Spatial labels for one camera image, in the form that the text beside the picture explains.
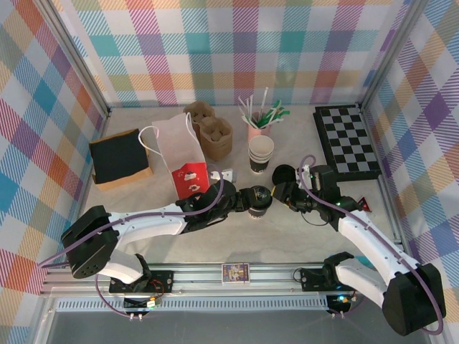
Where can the red white paper bag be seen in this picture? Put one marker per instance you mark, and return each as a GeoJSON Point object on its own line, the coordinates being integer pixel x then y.
{"type": "Point", "coordinates": [179, 143]}

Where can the playing card box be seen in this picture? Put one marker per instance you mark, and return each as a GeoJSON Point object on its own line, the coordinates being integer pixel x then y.
{"type": "Point", "coordinates": [235, 273]}

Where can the stack of paper cups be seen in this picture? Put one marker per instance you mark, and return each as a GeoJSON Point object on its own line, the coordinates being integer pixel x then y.
{"type": "Point", "coordinates": [261, 146]}

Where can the white wrapped drinking straw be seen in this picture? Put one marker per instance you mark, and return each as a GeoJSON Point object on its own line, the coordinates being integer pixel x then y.
{"type": "Point", "coordinates": [265, 98]}
{"type": "Point", "coordinates": [250, 107]}
{"type": "Point", "coordinates": [248, 120]}
{"type": "Point", "coordinates": [246, 110]}

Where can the wide aluminium frame rail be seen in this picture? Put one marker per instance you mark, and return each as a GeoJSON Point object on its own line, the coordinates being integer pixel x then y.
{"type": "Point", "coordinates": [201, 277]}

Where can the black plastic cup lid stack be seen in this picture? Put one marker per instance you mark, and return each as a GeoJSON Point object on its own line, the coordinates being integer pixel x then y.
{"type": "Point", "coordinates": [285, 172]}

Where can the red black triangle sign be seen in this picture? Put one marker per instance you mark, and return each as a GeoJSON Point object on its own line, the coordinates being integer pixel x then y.
{"type": "Point", "coordinates": [365, 207]}

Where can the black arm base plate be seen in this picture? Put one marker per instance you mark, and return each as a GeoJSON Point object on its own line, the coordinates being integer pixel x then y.
{"type": "Point", "coordinates": [161, 279]}
{"type": "Point", "coordinates": [312, 279]}

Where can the small controller board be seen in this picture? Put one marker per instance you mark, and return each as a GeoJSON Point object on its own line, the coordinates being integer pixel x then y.
{"type": "Point", "coordinates": [138, 304]}
{"type": "Point", "coordinates": [342, 304]}

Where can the pink straw holder cup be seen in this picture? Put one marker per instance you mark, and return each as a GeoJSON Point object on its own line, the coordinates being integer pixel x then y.
{"type": "Point", "coordinates": [256, 132]}

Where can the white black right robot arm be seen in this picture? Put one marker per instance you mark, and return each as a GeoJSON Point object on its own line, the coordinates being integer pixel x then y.
{"type": "Point", "coordinates": [373, 247]}

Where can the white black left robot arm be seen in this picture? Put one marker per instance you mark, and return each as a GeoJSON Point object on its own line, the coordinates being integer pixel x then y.
{"type": "Point", "coordinates": [150, 224]}

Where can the black grey chessboard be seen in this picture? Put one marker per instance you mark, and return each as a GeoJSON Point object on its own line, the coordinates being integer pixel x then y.
{"type": "Point", "coordinates": [344, 132]}

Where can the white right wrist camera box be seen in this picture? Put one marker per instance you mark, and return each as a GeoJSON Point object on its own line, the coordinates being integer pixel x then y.
{"type": "Point", "coordinates": [304, 173]}

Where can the aluminium frame post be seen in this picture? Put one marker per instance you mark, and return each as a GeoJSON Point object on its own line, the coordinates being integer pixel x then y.
{"type": "Point", "coordinates": [389, 53]}
{"type": "Point", "coordinates": [79, 61]}

